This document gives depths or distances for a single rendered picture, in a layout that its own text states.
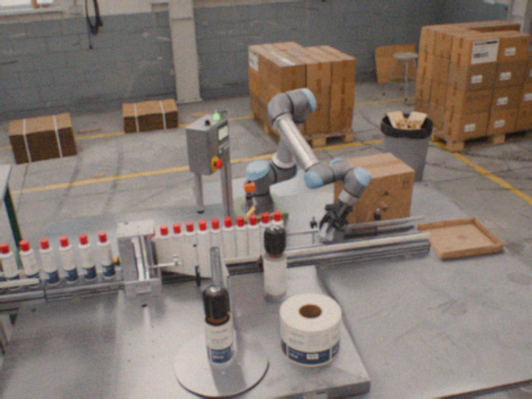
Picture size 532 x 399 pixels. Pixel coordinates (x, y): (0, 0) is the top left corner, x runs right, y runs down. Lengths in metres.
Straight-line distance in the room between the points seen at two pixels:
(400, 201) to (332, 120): 3.35
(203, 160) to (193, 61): 5.53
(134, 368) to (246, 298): 0.51
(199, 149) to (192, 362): 0.79
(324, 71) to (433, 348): 4.09
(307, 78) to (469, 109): 1.64
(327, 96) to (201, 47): 2.42
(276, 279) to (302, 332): 0.35
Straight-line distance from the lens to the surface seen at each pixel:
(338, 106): 5.91
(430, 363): 2.00
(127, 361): 1.96
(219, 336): 1.76
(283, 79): 5.60
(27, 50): 7.58
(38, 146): 6.19
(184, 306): 2.14
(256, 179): 2.68
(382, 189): 2.60
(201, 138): 2.12
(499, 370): 2.04
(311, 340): 1.80
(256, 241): 2.31
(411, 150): 4.78
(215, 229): 2.26
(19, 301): 2.44
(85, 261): 2.32
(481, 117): 6.03
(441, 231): 2.75
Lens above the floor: 2.17
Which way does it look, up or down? 27 degrees down
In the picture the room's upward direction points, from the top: 2 degrees counter-clockwise
